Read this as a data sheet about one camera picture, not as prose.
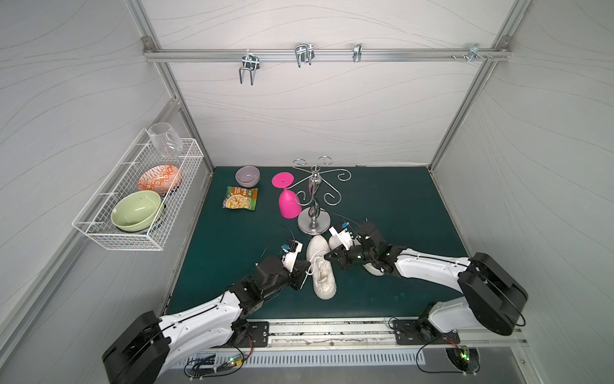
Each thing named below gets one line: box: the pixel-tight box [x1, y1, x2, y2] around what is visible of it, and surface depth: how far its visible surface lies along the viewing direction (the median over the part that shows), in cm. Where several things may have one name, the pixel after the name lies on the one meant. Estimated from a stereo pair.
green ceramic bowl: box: [111, 190, 162, 232], surface depth 62 cm
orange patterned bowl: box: [137, 164, 184, 195], surface depth 72 cm
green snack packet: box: [222, 186, 260, 212], surface depth 109 cm
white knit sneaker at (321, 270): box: [306, 234, 337, 300], surface depth 83 cm
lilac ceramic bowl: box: [234, 165, 261, 188], surface depth 113 cm
